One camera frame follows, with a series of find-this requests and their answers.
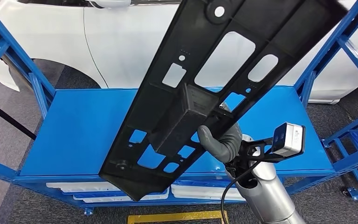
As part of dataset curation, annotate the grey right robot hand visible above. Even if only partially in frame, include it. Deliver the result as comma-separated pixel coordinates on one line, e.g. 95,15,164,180
197,125,230,164

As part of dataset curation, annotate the black plastic license plate bracket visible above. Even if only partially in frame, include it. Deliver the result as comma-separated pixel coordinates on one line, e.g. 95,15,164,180
98,0,350,202

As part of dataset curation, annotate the blue metal shelf rack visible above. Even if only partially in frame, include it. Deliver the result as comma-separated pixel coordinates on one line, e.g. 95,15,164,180
321,106,358,202
0,0,358,216

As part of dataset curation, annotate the white car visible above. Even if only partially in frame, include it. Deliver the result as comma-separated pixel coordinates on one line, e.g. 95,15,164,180
0,0,358,105

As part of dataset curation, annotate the white body panel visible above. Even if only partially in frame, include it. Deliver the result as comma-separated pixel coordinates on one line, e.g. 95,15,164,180
0,58,21,92

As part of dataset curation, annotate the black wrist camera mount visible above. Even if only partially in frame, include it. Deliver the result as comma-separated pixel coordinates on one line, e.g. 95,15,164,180
237,137,291,178

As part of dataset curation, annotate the black camera cable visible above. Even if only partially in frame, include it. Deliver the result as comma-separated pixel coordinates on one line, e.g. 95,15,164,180
220,161,260,224

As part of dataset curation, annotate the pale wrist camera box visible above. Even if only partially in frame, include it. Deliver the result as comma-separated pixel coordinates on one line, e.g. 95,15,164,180
271,122,306,158

